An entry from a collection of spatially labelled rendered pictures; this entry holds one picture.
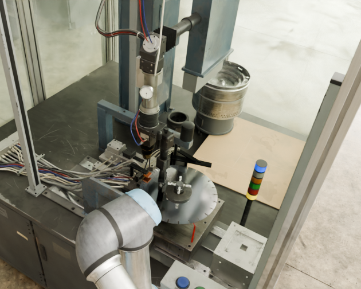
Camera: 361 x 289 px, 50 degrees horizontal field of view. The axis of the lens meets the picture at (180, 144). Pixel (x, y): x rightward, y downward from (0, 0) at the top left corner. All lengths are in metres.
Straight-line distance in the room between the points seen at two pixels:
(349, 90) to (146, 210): 0.55
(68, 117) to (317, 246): 1.85
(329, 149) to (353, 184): 2.63
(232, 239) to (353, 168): 2.20
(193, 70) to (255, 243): 0.75
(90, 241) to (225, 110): 1.34
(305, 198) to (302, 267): 1.83
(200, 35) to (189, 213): 0.71
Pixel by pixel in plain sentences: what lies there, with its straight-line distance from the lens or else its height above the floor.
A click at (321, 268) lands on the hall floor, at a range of 2.80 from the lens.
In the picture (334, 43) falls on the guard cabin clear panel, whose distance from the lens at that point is 2.25.
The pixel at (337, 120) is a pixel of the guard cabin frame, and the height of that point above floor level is 1.73.
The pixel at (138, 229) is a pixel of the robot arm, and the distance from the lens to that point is 1.01.
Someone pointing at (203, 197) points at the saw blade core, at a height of 0.95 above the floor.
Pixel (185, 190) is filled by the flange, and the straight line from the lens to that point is 1.64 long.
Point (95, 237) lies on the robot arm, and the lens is 0.96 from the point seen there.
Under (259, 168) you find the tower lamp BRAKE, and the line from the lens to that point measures 1.53.
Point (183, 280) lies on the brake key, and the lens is 1.45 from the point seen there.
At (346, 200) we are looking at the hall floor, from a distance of 3.31.
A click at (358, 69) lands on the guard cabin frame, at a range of 0.76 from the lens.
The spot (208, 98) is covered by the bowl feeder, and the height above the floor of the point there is 1.01.
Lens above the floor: 2.15
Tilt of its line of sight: 40 degrees down
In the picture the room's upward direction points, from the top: 7 degrees clockwise
